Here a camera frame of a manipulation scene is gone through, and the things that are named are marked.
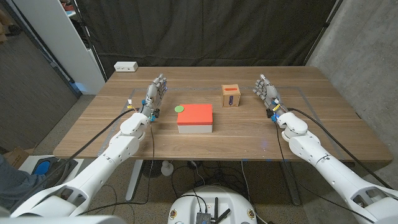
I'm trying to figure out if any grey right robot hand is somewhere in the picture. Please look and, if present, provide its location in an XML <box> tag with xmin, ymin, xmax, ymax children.
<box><xmin>252</xmin><ymin>73</ymin><xmax>289</xmax><ymax>122</ymax></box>

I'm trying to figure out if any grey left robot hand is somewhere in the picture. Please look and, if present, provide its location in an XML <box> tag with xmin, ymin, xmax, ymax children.
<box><xmin>141</xmin><ymin>73</ymin><xmax>169</xmax><ymax>122</ymax></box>

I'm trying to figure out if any white robot shoulder cover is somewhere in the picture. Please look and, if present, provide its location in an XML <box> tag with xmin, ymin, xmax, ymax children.
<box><xmin>0</xmin><ymin>215</ymin><xmax>127</xmax><ymax>224</ymax></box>

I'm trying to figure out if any small wooden coin box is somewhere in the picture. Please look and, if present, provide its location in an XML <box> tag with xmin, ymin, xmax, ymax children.
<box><xmin>221</xmin><ymin>83</ymin><xmax>241</xmax><ymax>108</ymax></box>

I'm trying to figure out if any red box with white base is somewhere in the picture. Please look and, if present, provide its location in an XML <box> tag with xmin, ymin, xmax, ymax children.
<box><xmin>177</xmin><ymin>103</ymin><xmax>214</xmax><ymax>134</ymax></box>

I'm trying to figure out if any grey electronics box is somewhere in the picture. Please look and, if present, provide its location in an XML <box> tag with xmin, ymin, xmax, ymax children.
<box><xmin>195</xmin><ymin>212</ymin><xmax>216</xmax><ymax>224</ymax></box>

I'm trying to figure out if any brown cardboard box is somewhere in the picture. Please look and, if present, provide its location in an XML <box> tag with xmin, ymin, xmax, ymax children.
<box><xmin>2</xmin><ymin>146</ymin><xmax>32</xmax><ymax>170</ymax></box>

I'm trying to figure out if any grey tape outline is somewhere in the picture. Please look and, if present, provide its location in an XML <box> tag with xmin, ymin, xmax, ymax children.
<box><xmin>98</xmin><ymin>86</ymin><xmax>346</xmax><ymax>159</ymax></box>

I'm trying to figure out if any white power strip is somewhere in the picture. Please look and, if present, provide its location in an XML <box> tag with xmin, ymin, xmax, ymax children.
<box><xmin>113</xmin><ymin>61</ymin><xmax>139</xmax><ymax>73</ymax></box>

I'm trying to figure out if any black curtain backdrop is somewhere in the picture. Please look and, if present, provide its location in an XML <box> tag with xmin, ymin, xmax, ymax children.
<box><xmin>76</xmin><ymin>0</ymin><xmax>338</xmax><ymax>78</ymax></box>

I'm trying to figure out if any black stand pole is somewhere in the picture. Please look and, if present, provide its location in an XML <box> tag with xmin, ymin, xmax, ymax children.
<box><xmin>70</xmin><ymin>0</ymin><xmax>109</xmax><ymax>82</ymax></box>
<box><xmin>303</xmin><ymin>0</ymin><xmax>345</xmax><ymax>66</ymax></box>

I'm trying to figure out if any white table leg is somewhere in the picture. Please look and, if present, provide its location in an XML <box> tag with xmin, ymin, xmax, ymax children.
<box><xmin>125</xmin><ymin>159</ymin><xmax>144</xmax><ymax>202</ymax></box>

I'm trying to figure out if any grey table leg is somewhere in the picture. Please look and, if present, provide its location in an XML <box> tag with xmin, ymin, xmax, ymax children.
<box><xmin>279</xmin><ymin>161</ymin><xmax>302</xmax><ymax>207</ymax></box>

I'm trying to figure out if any white cabinet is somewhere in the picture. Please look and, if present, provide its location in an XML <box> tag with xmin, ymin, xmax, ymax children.
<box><xmin>12</xmin><ymin>0</ymin><xmax>106</xmax><ymax>96</ymax></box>

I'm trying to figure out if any white robot torso base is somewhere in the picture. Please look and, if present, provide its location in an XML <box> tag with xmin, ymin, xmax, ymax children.
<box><xmin>167</xmin><ymin>185</ymin><xmax>258</xmax><ymax>224</ymax></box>

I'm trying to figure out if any blue foot pedal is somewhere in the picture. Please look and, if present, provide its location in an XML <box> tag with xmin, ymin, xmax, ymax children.
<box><xmin>30</xmin><ymin>157</ymin><xmax>78</xmax><ymax>187</ymax></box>

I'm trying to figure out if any white floor platform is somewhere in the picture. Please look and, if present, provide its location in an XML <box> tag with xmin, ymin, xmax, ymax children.
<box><xmin>18</xmin><ymin>154</ymin><xmax>85</xmax><ymax>187</ymax></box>

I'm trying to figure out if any person leg in jeans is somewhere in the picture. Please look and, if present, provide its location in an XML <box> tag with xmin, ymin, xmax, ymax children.
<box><xmin>0</xmin><ymin>154</ymin><xmax>47</xmax><ymax>209</ymax></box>

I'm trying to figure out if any thin black left wrist cable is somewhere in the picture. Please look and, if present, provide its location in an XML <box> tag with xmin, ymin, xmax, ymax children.
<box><xmin>77</xmin><ymin>120</ymin><xmax>156</xmax><ymax>216</ymax></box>

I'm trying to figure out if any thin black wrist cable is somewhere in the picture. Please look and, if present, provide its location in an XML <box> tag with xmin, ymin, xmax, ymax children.
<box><xmin>77</xmin><ymin>120</ymin><xmax>156</xmax><ymax>216</ymax></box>
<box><xmin>274</xmin><ymin>121</ymin><xmax>376</xmax><ymax>224</ymax></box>

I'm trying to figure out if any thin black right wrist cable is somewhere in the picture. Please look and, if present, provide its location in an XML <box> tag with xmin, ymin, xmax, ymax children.
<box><xmin>274</xmin><ymin>121</ymin><xmax>376</xmax><ymax>224</ymax></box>

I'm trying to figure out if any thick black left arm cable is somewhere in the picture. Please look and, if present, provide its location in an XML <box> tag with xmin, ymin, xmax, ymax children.
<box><xmin>9</xmin><ymin>107</ymin><xmax>141</xmax><ymax>215</ymax></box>

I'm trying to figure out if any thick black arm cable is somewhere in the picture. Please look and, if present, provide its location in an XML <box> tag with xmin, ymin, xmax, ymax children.
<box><xmin>9</xmin><ymin>107</ymin><xmax>141</xmax><ymax>215</ymax></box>
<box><xmin>287</xmin><ymin>107</ymin><xmax>394</xmax><ymax>190</ymax></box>

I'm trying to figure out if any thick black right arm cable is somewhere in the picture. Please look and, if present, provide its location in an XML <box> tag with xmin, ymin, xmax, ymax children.
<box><xmin>287</xmin><ymin>107</ymin><xmax>394</xmax><ymax>190</ymax></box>

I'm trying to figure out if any white floor cable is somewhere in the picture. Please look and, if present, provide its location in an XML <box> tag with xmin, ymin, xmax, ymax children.
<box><xmin>240</xmin><ymin>160</ymin><xmax>269</xmax><ymax>224</ymax></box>

